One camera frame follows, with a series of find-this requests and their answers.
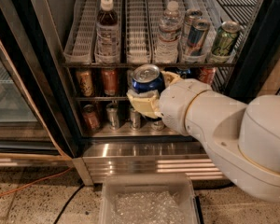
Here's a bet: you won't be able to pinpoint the black cable left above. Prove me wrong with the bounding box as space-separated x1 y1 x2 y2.
53 184 85 224

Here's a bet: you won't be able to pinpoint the silver can rear top shelf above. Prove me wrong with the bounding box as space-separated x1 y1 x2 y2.
181 9 203 46

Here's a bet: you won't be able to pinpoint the blue silver energy drink can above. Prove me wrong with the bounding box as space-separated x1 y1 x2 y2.
182 19 210 63

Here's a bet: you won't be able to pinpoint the dark blue can middle shelf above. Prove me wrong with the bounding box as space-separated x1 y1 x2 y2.
175 67 191 79

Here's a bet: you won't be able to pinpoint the clear plastic bin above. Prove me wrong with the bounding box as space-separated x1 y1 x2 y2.
98 174 202 224

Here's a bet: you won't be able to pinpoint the silver white can bottom shelf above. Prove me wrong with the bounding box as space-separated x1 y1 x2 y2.
151 119 164 131

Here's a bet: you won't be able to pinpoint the blue pepsi can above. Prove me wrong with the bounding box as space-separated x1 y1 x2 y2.
132 64 165 95

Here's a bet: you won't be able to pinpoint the orange can middle shelf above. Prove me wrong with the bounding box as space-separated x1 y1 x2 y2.
102 69 119 96

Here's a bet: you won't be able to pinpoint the clear water bottle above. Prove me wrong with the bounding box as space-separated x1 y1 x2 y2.
155 1 182 63

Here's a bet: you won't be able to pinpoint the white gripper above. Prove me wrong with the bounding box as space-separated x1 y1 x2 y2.
127 71 212 136

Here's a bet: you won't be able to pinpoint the gold can middle shelf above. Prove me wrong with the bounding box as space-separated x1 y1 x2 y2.
76 69 94 97

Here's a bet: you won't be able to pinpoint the black cable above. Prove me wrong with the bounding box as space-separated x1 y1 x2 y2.
194 180 234 191
53 184 85 224

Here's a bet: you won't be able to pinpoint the steel glass-door fridge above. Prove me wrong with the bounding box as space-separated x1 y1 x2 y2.
0 0 280 185

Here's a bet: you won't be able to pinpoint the white can middle shelf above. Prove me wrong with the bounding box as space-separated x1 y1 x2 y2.
127 69 133 89

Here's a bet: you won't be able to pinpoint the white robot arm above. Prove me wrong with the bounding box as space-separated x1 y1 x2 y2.
127 71 280 203

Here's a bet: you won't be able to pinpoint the green soda can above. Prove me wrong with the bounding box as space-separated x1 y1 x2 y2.
208 21 241 63

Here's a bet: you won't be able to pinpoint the red soda can middle shelf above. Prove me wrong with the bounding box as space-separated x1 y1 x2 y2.
198 67 216 85

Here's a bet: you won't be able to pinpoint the silver can bottom shelf left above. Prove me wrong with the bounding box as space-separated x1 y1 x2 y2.
106 103 120 130

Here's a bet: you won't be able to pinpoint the silver can bottom shelf centre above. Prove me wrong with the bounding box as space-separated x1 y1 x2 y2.
130 106 141 130

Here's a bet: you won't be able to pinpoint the orange cable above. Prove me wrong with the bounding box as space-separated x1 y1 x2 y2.
0 166 74 202

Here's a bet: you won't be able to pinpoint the black cable right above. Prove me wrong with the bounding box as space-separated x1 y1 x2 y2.
194 180 234 191

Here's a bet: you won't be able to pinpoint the white wire shelf rack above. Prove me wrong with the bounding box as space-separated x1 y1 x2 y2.
63 0 241 64

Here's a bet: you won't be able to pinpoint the brown can bottom shelf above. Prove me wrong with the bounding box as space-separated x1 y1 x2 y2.
82 105 101 131

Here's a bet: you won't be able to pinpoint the brown tea bottle white cap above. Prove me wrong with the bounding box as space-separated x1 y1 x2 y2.
95 0 119 64

